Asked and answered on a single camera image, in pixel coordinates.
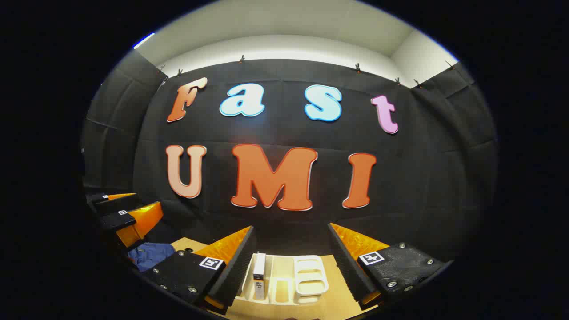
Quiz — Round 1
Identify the white plastic bookshelf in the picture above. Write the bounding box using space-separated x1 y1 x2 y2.
240 252 330 307

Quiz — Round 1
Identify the blue schoolbag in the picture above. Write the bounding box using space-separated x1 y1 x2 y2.
128 242 176 272

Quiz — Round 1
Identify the white spine book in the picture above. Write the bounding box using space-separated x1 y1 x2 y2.
253 252 267 301

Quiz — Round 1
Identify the row of black cloth clips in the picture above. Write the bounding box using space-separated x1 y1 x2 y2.
156 54 456 88

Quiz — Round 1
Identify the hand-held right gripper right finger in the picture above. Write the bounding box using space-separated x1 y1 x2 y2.
328 222 446 311

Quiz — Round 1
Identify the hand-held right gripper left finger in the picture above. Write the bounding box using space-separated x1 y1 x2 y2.
141 225 257 315

